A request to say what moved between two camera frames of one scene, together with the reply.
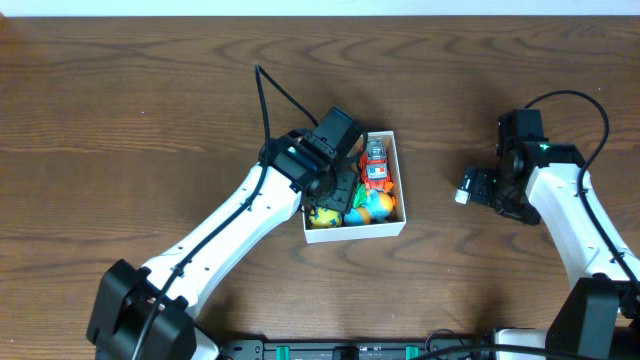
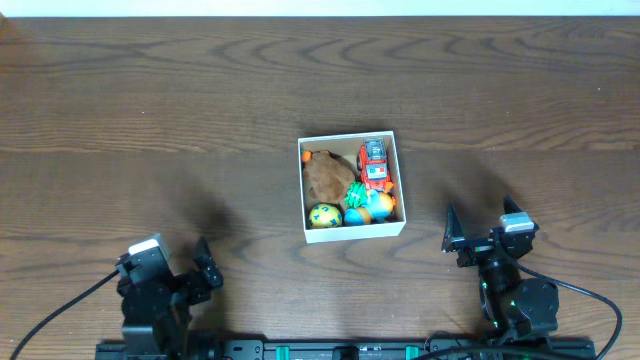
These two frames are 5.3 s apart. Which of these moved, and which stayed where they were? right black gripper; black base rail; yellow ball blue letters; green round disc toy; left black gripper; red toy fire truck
Moved: left black gripper; right black gripper
Stayed: red toy fire truck; green round disc toy; yellow ball blue letters; black base rail
